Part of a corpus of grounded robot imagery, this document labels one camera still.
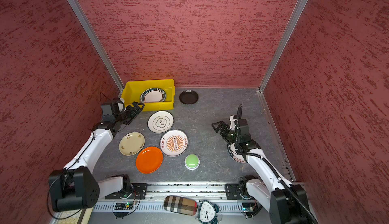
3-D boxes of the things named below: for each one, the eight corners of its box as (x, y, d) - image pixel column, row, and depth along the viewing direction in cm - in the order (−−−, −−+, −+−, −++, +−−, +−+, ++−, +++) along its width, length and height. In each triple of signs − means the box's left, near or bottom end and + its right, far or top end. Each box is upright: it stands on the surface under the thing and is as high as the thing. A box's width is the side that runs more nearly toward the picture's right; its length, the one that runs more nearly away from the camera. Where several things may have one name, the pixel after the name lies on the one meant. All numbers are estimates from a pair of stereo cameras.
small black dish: (178, 104, 113) (178, 101, 110) (180, 93, 120) (179, 90, 118) (198, 104, 113) (198, 102, 110) (198, 93, 121) (198, 90, 118)
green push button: (184, 169, 83) (184, 168, 81) (185, 155, 88) (184, 153, 87) (199, 170, 83) (199, 168, 81) (199, 155, 88) (199, 153, 87)
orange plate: (134, 173, 81) (132, 172, 80) (140, 147, 91) (139, 146, 89) (160, 173, 82) (160, 172, 80) (164, 147, 91) (164, 146, 89)
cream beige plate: (116, 155, 88) (114, 154, 86) (124, 133, 97) (123, 131, 95) (141, 155, 88) (140, 154, 86) (147, 133, 97) (146, 131, 95)
